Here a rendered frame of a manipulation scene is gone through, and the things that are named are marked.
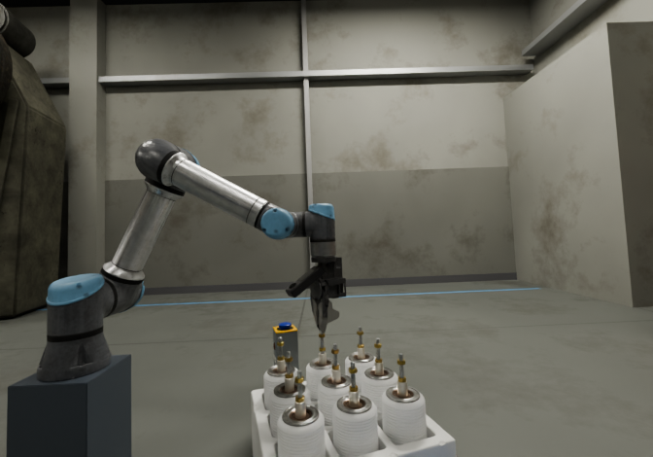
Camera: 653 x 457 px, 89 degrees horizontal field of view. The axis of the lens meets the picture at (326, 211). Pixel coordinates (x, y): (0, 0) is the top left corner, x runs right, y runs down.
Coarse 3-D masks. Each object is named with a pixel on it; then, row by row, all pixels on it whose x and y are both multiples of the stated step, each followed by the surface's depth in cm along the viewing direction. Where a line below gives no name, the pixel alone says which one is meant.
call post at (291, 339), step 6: (276, 336) 104; (282, 336) 104; (288, 336) 105; (294, 336) 105; (276, 342) 104; (288, 342) 105; (294, 342) 105; (276, 348) 104; (288, 348) 104; (294, 348) 105; (276, 354) 104; (294, 354) 105; (276, 360) 104; (294, 360) 105; (294, 366) 105
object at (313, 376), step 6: (306, 372) 93; (312, 372) 90; (318, 372) 89; (324, 372) 89; (330, 372) 89; (306, 378) 93; (312, 378) 90; (318, 378) 89; (312, 384) 90; (312, 390) 90; (312, 396) 90
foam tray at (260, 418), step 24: (264, 408) 84; (264, 432) 74; (432, 432) 72; (264, 456) 66; (336, 456) 65; (360, 456) 65; (384, 456) 65; (408, 456) 66; (432, 456) 67; (456, 456) 69
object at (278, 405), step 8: (272, 392) 78; (304, 392) 77; (272, 400) 76; (280, 400) 75; (288, 400) 74; (272, 408) 76; (280, 408) 74; (272, 416) 76; (272, 424) 75; (272, 432) 75
